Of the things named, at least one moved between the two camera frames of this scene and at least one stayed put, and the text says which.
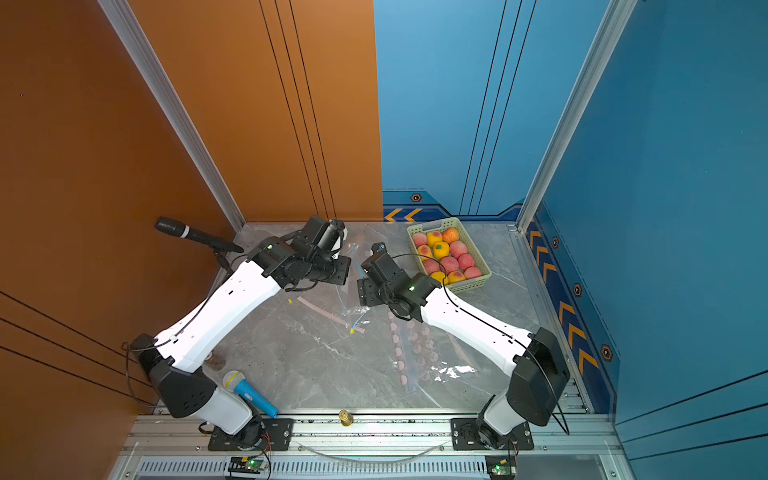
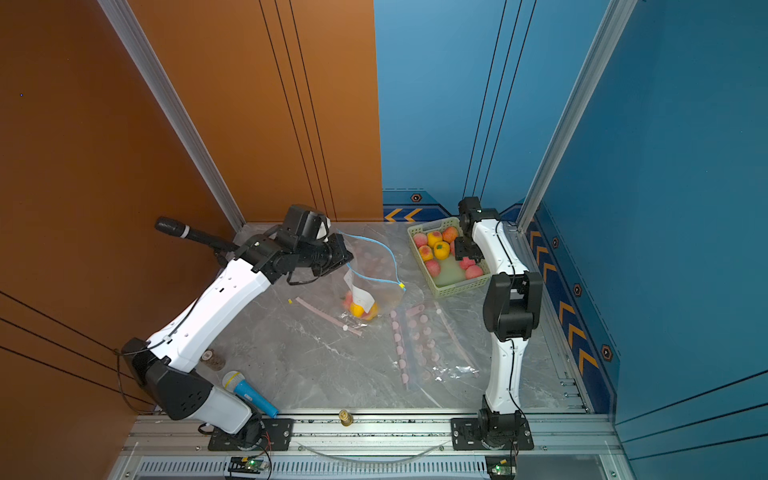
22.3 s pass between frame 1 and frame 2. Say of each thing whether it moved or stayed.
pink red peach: moved
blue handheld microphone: stayed
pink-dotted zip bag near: stayed
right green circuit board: stayed
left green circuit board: stayed
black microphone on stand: stayed
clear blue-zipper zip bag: moved
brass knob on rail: stayed
